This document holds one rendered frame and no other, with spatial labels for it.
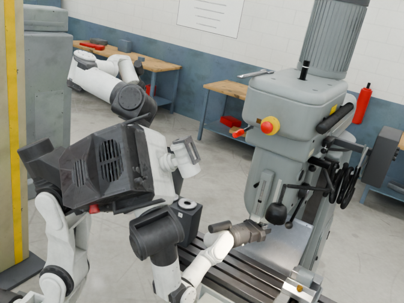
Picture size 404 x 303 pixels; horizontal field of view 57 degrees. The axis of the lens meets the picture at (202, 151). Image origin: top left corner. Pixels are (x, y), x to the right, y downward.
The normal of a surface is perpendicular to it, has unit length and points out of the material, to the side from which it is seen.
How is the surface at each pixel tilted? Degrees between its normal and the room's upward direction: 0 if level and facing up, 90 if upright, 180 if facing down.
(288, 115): 90
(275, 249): 45
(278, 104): 90
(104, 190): 64
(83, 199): 75
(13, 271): 0
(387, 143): 90
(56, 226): 90
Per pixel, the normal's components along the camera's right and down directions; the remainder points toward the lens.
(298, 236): -0.39, -0.18
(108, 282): 0.17, -0.91
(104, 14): -0.52, 0.26
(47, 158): 0.37, -0.83
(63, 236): -0.25, 0.34
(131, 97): -0.17, -0.13
